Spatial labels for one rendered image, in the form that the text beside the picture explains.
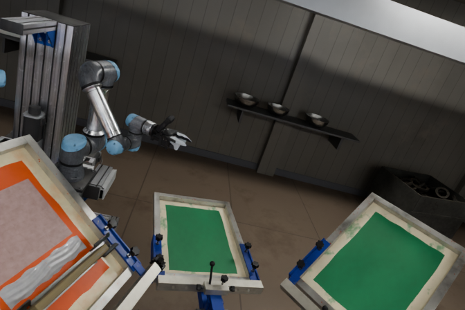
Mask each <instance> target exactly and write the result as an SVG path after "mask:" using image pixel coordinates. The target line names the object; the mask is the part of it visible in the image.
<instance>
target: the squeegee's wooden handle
mask: <svg viewBox="0 0 465 310"><path fill-rule="evenodd" d="M108 250H109V247H108V246H107V245H106V244H103V245H102V246H101V247H99V248H98V249H96V250H95V251H93V252H92V253H91V254H90V255H89V256H88V257H87V258H86V259H85V260H84V261H83V262H81V263H80V264H79V265H78V266H77V267H75V268H74V269H73V270H72V271H71V272H70V273H69V274H68V275H67V276H65V277H64V278H63V279H62V280H61V281H59V282H58V283H57V284H56V285H55V286H54V287H53V288H52V289H51V290H49V291H48V292H47V293H46V294H45V295H43V296H42V297H41V298H40V299H39V300H38V301H36V303H34V304H33V305H32V306H31V307H29V308H28V309H27V310H44V309H45V308H46V307H47V306H48V305H49V304H50V303H51V302H52V301H53V300H54V299H55V298H56V297H58V296H59V295H60V294H61V293H62V292H63V291H64V290H65V289H67V288H68V287H69V286H70V285H71V284H72V283H73V282H74V281H76V279H78V278H79V276H81V274H83V273H84V272H85V271H86V270H87V269H88V268H89V267H90V266H91V265H93V264H94V263H95V262H96V261H97V260H98V259H99V258H100V257H102V256H103V255H104V254H105V253H106V252H107V251H108Z"/></svg>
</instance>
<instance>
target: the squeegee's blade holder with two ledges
mask: <svg viewBox="0 0 465 310"><path fill-rule="evenodd" d="M90 254H91V252H90V251H89V252H88V253H87V254H86V255H85V256H83V257H82V258H81V259H80V260H78V261H77V262H76V263H75V264H74V265H72V267H70V268H69V269H68V270H67V271H66V272H64V273H63V274H62V275H61V276H59V277H58V278H57V279H56V280H55V281H54V282H53V283H52V284H50V285H49V286H48V287H47V288H45V289H44V290H43V291H42V292H41V293H40V294H39V295H38V296H36V297H35V298H34V299H33V300H31V304H30V305H29V306H30V307H31V306H32V305H33V304H34V303H36V301H38V300H39V299H40V298H41V297H42V296H43V295H45V294H46V293H47V292H48V291H49V290H51V289H52V288H53V287H54V286H55V285H56V284H57V283H58V282H59V281H61V280H62V279H63V278H64V277H65V276H67V275H68V274H69V273H70V272H71V271H72V270H73V269H74V268H75V267H77V266H78V265H79V264H80V263H81V262H83V261H84V260H85V259H86V258H87V257H88V256H89V255H90ZM97 262H98V261H96V262H95V263H94V264H93V265H91V266H90V267H89V268H88V269H87V270H86V271H85V272H84V273H83V274H81V276H79V278H78V279H76V281H74V282H73V283H72V284H71V285H70V286H69V287H68V288H67V289H65V290H64V291H63V292H62V293H61V294H60V295H59V296H58V297H56V298H55V299H54V300H53V301H52V302H51V303H50V304H49V305H48V306H47V307H46V308H45V309H44V310H47V308H49V307H50V306H51V305H52V303H54V302H55V301H56V300H57V299H58V298H59V297H60V296H61V295H62V294H63V293H65V292H66V291H67V290H68V289H69V288H70V287H71V286H72V285H73V284H75V283H76V282H77V281H78V280H79V279H80V278H81V277H82V276H83V275H84V274H85V273H86V272H87V271H88V270H89V269H90V268H91V267H92V266H94V265H95V264H96V263H97Z"/></svg>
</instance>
